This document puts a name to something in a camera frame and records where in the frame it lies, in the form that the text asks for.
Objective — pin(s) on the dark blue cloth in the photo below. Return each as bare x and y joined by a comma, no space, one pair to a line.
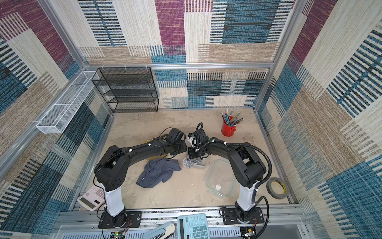
156,171

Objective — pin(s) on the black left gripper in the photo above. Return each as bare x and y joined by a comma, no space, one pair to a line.
184,144

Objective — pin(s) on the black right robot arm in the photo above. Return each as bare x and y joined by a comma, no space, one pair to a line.
250,165

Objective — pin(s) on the teal calculator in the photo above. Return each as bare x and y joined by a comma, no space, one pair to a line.
193,227

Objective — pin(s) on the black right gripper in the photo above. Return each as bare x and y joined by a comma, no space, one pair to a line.
193,152

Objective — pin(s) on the pink calculator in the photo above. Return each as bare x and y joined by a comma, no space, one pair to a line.
92,199

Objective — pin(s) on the yellow lunch box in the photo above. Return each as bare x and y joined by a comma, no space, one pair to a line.
148,141

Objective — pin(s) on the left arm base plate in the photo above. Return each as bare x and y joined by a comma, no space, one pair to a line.
129,219

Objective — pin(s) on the white wire basket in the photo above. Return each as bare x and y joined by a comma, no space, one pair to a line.
56,120

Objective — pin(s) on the black mesh shelf rack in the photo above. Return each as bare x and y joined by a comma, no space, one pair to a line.
127,89

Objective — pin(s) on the red pencil cup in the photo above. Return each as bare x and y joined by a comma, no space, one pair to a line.
228,128

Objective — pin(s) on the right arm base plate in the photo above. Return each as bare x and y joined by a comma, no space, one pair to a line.
233,216

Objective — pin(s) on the grey tape roll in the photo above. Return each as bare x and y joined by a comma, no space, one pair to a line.
277,188

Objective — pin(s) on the light blue handheld device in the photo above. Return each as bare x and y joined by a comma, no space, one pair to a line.
162,232

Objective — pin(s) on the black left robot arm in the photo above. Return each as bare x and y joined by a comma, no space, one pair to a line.
111,170

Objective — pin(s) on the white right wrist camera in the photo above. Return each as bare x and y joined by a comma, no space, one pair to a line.
191,141

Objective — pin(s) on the clear lid green rim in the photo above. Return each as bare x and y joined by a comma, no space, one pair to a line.
221,181

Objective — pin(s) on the grey striped cloth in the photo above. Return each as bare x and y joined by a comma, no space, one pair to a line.
190,162

